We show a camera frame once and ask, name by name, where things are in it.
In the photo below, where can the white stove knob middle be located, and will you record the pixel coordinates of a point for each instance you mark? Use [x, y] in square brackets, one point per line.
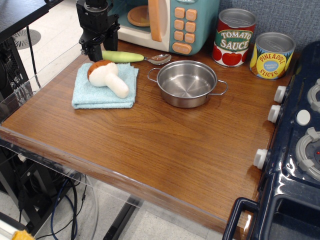
[274, 113]

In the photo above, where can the green handled metal spoon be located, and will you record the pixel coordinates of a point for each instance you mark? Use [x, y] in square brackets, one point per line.
[129, 57]

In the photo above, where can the plush mushroom toy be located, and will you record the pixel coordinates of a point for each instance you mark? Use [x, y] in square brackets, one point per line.
[104, 73]

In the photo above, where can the white stove knob upper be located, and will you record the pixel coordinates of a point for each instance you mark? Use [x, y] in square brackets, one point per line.
[279, 94]

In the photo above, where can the tomato sauce can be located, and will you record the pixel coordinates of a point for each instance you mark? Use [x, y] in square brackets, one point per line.
[234, 32]

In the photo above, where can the small steel pot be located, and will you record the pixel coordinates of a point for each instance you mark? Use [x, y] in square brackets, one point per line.
[187, 84]

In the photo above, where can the orange toy plate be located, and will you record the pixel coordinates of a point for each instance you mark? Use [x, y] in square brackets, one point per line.
[139, 16]

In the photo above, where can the black table leg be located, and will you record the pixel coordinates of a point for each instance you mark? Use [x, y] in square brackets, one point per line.
[120, 222]

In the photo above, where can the yellow object bottom corner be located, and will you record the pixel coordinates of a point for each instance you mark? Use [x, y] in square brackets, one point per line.
[22, 235]

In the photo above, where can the dark blue toy stove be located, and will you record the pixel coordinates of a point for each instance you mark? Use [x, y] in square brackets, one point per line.
[288, 205]

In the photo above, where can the toy microwave oven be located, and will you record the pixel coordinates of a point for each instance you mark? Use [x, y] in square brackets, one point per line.
[176, 26]

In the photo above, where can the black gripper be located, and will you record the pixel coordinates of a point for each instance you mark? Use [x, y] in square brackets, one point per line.
[99, 26]

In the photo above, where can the light blue folded cloth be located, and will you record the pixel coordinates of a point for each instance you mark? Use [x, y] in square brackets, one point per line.
[87, 96]

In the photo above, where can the clear acrylic table guard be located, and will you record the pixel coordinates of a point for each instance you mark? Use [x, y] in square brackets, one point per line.
[190, 161]

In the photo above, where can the white stove knob lower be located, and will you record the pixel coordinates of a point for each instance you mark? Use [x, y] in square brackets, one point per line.
[259, 158]

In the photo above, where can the pineapple slices can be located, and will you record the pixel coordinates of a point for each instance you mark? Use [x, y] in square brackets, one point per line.
[272, 54]

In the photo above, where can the black desk at left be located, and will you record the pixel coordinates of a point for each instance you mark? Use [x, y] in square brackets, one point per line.
[17, 14]

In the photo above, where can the white stove knob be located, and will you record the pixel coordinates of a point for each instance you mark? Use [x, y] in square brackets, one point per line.
[274, 113]
[259, 158]
[279, 94]

